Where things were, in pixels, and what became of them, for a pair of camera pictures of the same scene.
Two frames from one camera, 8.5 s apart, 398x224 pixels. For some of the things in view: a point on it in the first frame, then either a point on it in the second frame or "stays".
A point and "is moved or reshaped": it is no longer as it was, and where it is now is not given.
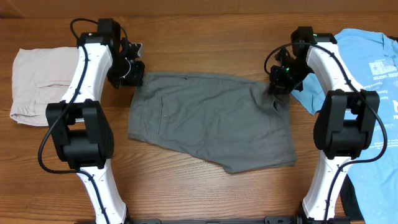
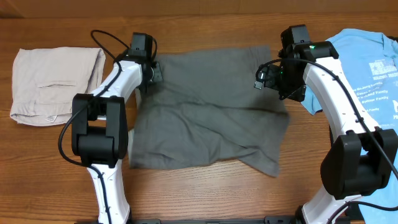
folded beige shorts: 40,76 stays
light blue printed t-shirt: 370,58 stays
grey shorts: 232,119 is moved or reshaped
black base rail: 283,219 stays
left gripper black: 135,79 -> 157,74
